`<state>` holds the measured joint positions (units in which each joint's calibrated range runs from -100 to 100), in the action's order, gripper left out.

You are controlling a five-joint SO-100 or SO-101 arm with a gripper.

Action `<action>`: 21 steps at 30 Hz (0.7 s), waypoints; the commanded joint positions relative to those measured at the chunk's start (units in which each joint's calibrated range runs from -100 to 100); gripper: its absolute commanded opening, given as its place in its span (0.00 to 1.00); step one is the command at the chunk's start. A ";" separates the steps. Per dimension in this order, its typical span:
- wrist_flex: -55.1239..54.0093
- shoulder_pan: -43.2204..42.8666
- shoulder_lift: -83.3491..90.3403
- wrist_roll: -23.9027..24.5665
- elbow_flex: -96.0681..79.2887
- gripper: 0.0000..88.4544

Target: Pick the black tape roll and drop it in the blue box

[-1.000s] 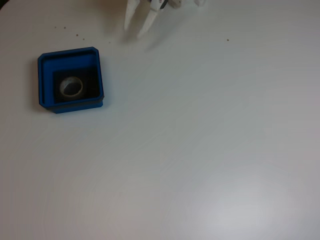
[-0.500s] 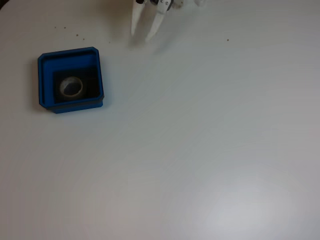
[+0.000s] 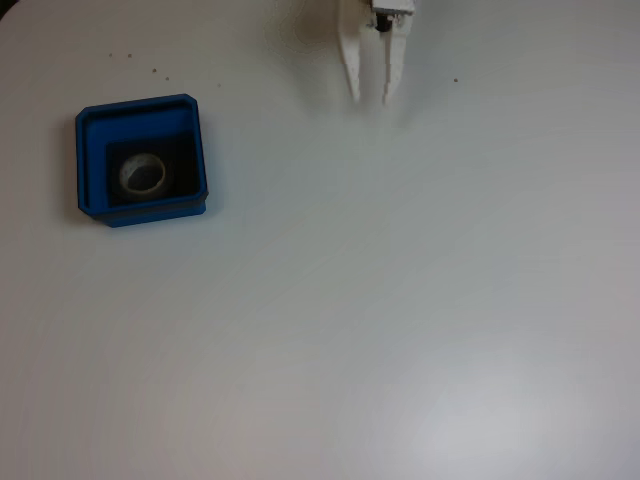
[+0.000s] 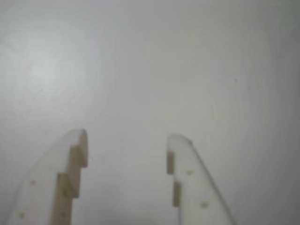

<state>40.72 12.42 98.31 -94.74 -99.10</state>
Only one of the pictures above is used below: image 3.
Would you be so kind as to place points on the black tape roll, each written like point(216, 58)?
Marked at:
point(126, 172)

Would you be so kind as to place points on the blue square box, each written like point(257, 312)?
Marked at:
point(90, 160)

